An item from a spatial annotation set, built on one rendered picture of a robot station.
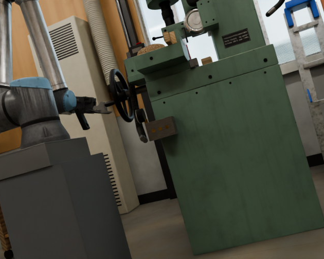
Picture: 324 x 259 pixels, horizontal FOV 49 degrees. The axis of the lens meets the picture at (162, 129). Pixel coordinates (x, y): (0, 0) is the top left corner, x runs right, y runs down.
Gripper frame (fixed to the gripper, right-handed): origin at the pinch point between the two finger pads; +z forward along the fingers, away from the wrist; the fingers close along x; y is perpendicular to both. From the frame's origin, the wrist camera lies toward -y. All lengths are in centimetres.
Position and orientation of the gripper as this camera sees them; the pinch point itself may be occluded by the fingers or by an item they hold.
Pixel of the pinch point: (109, 113)
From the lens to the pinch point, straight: 178.9
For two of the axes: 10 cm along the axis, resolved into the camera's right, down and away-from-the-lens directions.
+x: 1.7, -0.2, 9.8
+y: 0.7, -10.0, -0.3
